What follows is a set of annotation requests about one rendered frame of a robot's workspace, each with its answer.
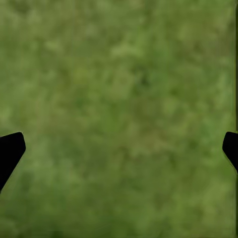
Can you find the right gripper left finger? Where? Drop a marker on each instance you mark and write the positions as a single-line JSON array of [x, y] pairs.
[[12, 148]]

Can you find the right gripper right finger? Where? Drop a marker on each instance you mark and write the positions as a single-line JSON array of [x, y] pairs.
[[230, 148]]

